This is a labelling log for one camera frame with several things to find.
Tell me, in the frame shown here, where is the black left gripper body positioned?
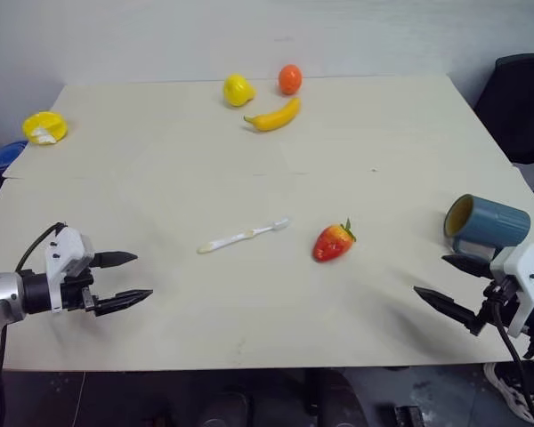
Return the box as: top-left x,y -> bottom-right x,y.
61,254 -> 101,318

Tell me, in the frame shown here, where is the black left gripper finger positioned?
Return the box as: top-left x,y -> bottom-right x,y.
93,251 -> 139,270
95,288 -> 154,318

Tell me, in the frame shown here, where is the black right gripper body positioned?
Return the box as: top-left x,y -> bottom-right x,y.
473,276 -> 523,335

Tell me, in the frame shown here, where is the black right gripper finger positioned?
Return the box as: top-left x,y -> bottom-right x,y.
441,254 -> 494,280
413,286 -> 483,336

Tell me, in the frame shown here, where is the blue cup yellow inside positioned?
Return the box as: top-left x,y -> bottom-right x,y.
442,193 -> 532,269

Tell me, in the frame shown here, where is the black and white sneaker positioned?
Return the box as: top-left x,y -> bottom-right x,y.
483,361 -> 534,424

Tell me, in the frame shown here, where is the white toothbrush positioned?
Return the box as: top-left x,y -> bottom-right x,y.
196,216 -> 291,255

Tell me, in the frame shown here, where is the red toy strawberry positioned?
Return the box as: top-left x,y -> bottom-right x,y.
311,217 -> 358,264

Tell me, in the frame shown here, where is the yellow bowl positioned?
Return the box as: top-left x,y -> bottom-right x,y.
21,111 -> 69,147

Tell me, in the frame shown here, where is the blue plate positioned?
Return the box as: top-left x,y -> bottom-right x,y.
0,140 -> 30,172

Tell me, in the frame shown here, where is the black office chair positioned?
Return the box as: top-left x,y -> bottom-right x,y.
473,52 -> 534,166

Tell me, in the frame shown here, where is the yellow toy bell pepper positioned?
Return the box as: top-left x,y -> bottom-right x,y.
222,72 -> 257,109

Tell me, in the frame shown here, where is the yellow toy banana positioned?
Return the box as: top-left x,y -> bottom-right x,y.
243,96 -> 303,133

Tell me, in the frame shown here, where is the orange toy fruit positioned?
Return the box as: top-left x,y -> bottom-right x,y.
277,63 -> 304,96

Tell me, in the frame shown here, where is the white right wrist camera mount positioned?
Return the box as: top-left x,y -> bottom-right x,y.
489,243 -> 534,339

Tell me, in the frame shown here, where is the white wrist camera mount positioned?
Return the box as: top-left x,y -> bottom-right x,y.
489,243 -> 534,339
44,225 -> 95,314

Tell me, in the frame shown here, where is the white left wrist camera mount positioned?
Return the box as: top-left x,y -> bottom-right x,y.
44,225 -> 95,314

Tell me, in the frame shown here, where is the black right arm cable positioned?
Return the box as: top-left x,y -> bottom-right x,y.
491,287 -> 534,427

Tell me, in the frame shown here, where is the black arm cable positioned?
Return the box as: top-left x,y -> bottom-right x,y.
14,221 -> 69,273
491,287 -> 534,427

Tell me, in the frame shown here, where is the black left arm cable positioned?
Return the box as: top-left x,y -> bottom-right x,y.
14,221 -> 69,273

